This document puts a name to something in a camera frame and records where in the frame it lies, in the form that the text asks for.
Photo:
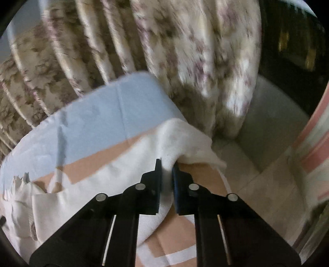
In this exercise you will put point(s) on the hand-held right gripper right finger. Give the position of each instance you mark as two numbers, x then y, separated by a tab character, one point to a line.
177	191

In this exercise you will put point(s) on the light blue sheer curtain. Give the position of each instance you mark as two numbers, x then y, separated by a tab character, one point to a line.
23	33

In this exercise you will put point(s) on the orange and blue printed blanket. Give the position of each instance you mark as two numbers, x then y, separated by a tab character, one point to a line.
102	107

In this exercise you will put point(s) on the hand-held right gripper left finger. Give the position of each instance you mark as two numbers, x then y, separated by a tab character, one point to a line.
154	191

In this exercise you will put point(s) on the floral curtain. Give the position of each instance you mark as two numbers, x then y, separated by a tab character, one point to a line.
180	64

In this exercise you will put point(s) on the white knit sweater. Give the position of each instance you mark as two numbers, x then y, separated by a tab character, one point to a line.
187	143

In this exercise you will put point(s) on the dark wooden cabinet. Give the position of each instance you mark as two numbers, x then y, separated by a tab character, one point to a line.
282	64

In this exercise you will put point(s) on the pink striped cloth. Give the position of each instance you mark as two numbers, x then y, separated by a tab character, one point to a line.
316	149

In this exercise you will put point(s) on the white crumpled cloth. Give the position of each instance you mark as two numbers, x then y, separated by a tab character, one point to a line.
18	205

